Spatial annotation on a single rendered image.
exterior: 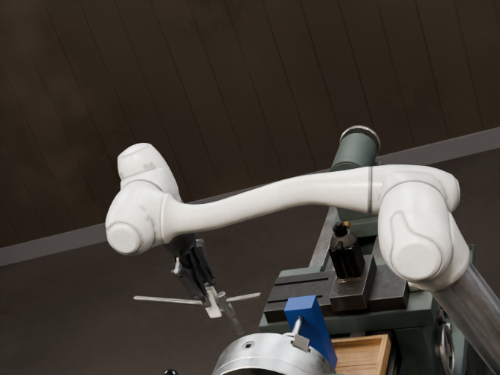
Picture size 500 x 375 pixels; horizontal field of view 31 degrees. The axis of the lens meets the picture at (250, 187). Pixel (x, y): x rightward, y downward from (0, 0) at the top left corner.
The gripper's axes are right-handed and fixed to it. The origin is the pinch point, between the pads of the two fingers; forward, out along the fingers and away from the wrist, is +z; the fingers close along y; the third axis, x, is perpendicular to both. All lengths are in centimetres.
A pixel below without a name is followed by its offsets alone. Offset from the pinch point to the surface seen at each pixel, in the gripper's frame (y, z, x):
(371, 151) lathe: -122, 28, -3
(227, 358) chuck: 2.7, 14.4, -1.5
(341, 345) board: -42, 48, 1
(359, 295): -49, 37, 10
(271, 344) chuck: -0.8, 14.5, 9.3
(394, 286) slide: -59, 42, 16
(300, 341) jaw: -7.8, 19.6, 12.4
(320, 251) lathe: -97, 49, -24
